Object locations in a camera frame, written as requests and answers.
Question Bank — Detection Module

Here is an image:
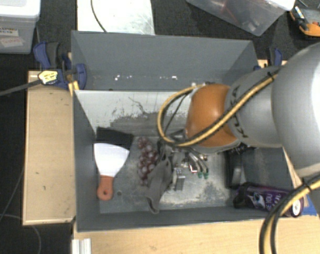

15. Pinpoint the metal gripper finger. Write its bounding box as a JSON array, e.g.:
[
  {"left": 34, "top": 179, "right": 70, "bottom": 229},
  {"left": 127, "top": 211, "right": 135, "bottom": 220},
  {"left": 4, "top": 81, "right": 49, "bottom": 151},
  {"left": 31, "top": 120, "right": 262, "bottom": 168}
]
[{"left": 174, "top": 168, "right": 187, "bottom": 192}]

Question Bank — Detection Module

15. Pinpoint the grey cloth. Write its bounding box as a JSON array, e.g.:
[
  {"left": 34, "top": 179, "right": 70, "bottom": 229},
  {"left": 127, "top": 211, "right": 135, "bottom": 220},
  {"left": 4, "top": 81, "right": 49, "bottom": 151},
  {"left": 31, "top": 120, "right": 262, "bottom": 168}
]
[{"left": 145, "top": 141, "right": 174, "bottom": 214}]

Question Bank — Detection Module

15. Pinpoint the black rectangular box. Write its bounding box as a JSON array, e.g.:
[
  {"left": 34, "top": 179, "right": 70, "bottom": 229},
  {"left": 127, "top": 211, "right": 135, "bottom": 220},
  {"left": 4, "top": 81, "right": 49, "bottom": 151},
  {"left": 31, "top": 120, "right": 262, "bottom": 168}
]
[{"left": 225, "top": 148, "right": 245, "bottom": 191}]

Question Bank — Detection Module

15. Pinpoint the purple toy grape bunch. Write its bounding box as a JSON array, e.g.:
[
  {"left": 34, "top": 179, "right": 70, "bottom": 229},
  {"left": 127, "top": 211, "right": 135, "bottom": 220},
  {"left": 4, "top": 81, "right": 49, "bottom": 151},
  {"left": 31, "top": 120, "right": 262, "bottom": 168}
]
[{"left": 136, "top": 136, "right": 160, "bottom": 187}]

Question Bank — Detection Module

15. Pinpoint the purple printed bottle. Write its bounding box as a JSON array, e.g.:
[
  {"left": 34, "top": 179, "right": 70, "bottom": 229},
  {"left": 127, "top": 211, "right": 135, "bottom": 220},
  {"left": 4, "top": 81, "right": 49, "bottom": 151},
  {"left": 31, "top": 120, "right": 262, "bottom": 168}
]
[{"left": 232, "top": 182, "right": 305, "bottom": 219}]

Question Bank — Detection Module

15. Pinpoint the grey metal bin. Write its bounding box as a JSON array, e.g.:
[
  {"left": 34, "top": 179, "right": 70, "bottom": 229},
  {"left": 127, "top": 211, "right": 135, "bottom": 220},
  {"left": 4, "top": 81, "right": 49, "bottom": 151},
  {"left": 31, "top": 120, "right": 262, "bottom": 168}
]
[{"left": 70, "top": 30, "right": 304, "bottom": 232}]

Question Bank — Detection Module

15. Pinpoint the pale wood board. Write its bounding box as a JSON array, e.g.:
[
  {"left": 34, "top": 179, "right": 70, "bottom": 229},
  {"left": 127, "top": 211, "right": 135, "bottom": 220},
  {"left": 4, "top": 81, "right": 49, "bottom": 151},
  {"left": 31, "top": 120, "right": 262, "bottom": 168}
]
[{"left": 22, "top": 71, "right": 77, "bottom": 226}]

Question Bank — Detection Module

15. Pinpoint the white scraper with orange handle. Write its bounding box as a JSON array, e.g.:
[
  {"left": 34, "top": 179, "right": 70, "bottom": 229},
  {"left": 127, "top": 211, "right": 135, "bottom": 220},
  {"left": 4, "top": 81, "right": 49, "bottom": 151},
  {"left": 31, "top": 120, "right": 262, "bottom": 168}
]
[{"left": 93, "top": 142, "right": 131, "bottom": 202}]

